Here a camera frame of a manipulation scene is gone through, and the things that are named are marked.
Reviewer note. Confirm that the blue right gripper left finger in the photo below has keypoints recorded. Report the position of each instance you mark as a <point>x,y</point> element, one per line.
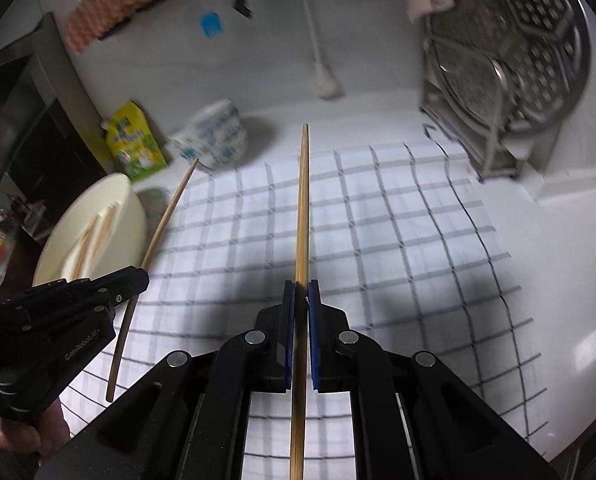
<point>260,359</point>

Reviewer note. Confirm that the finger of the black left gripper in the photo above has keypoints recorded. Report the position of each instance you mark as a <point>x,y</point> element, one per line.
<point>123,284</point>

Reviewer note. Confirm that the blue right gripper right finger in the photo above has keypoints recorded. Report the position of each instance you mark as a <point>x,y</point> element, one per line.
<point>342,359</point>

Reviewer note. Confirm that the wooden chopstick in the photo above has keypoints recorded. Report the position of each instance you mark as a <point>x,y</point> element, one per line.
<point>299,357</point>
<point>84,244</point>
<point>102,228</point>
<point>147,261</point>

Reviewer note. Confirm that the person's left hand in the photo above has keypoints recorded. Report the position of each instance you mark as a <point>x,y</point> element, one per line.
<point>45,439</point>

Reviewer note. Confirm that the large white round bowl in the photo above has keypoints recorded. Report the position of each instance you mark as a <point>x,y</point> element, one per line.
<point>123,247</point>

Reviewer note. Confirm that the yellow seasoning pouch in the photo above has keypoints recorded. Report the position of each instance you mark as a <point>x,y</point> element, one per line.
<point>132,144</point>

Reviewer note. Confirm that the stacked floral porcelain bowls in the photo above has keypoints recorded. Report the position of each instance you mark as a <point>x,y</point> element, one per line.
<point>216,136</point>

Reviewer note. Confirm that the blue tape piece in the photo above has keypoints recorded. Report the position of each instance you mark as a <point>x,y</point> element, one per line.
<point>211,25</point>

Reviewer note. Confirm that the pink patterned hanging cloth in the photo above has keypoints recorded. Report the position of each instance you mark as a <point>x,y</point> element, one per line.
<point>93,19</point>

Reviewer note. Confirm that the stainless steel dish rack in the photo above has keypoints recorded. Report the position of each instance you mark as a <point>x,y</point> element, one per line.
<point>498,91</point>

